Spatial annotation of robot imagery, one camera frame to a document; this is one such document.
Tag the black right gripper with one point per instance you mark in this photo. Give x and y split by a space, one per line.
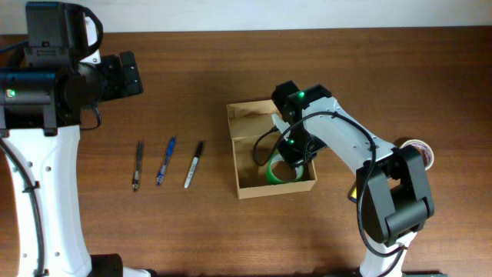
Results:
291 155

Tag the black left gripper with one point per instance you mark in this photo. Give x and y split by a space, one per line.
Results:
125 73

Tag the cardboard box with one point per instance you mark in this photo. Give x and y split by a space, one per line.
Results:
247 121

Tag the yellow highlighter marker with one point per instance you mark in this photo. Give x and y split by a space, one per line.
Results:
352 194

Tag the black sharpie marker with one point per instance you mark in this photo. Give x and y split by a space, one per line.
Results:
194 164

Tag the white masking tape roll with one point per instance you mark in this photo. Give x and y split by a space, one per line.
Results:
424 149

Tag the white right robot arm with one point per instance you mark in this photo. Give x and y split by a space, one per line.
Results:
393 194

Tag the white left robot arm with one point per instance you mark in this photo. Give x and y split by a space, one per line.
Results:
55 75

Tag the black ballpoint pen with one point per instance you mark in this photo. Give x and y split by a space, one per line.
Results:
136 176

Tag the blue ballpoint pen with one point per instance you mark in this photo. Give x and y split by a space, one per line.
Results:
168 154

